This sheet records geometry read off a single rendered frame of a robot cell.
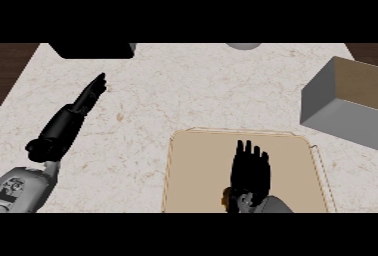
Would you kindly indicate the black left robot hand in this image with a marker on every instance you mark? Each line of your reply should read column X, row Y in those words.
column 60, row 128

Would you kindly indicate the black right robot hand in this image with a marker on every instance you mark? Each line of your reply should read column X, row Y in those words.
column 251, row 173

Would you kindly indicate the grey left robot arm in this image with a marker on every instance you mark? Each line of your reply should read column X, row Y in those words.
column 22, row 188

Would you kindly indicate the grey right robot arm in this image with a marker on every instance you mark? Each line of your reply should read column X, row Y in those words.
column 273, row 205

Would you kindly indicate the brown sweet potato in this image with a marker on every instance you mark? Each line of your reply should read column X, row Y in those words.
column 226, row 197

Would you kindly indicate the tan wooden tray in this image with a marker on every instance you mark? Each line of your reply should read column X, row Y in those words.
column 206, row 173

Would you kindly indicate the grey cardboard box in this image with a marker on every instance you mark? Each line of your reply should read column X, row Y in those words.
column 344, row 103

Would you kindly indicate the black appliance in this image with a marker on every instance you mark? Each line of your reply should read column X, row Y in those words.
column 93, row 50

